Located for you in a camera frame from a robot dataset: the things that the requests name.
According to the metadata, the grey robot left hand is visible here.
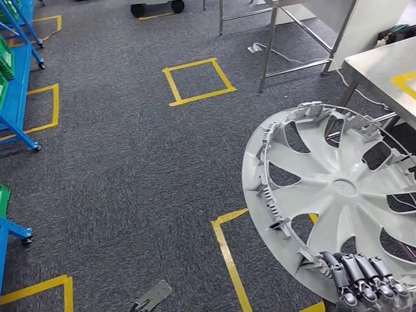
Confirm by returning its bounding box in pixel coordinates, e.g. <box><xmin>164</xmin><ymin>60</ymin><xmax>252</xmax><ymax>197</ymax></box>
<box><xmin>130</xmin><ymin>279</ymin><xmax>172</xmax><ymax>312</ymax></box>

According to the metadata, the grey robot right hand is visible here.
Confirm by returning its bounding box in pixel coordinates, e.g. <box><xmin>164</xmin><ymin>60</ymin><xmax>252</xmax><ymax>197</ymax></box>
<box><xmin>316</xmin><ymin>251</ymin><xmax>416</xmax><ymax>312</ymax></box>

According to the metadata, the grey plastic wheel cover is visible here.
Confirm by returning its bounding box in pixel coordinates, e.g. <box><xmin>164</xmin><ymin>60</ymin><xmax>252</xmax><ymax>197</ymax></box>
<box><xmin>242</xmin><ymin>101</ymin><xmax>416</xmax><ymax>307</ymax></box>

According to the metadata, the stainless steel workbench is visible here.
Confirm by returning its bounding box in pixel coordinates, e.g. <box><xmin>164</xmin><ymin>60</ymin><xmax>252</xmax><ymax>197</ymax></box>
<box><xmin>325</xmin><ymin>36</ymin><xmax>416</xmax><ymax>141</ymax></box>

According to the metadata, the yellow tape double rectangle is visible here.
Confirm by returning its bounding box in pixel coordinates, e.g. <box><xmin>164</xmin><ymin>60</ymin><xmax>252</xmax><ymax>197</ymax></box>
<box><xmin>392</xmin><ymin>71</ymin><xmax>416</xmax><ymax>101</ymax></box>

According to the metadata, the yellow tape rectangle outline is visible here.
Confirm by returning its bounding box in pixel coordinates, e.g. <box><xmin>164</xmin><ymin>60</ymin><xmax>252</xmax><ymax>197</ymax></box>
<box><xmin>162</xmin><ymin>57</ymin><xmax>237</xmax><ymax>108</ymax></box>

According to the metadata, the green plastic bin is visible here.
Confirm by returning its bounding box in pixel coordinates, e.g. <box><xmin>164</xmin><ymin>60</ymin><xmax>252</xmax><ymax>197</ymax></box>
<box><xmin>0</xmin><ymin>185</ymin><xmax>11</xmax><ymax>219</ymax></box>
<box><xmin>0</xmin><ymin>73</ymin><xmax>9</xmax><ymax>109</ymax></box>
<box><xmin>0</xmin><ymin>36</ymin><xmax>15</xmax><ymax>81</ymax></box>
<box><xmin>0</xmin><ymin>0</ymin><xmax>22</xmax><ymax>23</ymax></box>

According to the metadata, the white panel board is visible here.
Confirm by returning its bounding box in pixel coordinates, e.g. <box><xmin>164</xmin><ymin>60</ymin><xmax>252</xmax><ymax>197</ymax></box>
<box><xmin>276</xmin><ymin>0</ymin><xmax>411</xmax><ymax>73</ymax></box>

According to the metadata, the stainless steel table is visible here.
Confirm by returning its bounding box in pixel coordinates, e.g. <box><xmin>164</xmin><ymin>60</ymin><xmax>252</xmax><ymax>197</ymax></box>
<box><xmin>202</xmin><ymin>0</ymin><xmax>358</xmax><ymax>94</ymax></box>

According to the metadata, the grey wheeled cart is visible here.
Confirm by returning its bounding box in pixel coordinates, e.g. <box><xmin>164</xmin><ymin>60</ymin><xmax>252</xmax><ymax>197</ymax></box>
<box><xmin>130</xmin><ymin>0</ymin><xmax>186</xmax><ymax>19</ymax></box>

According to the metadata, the white cable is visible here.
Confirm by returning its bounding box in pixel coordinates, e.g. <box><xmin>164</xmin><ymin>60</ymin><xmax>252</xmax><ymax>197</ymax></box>
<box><xmin>251</xmin><ymin>42</ymin><xmax>390</xmax><ymax>111</ymax></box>

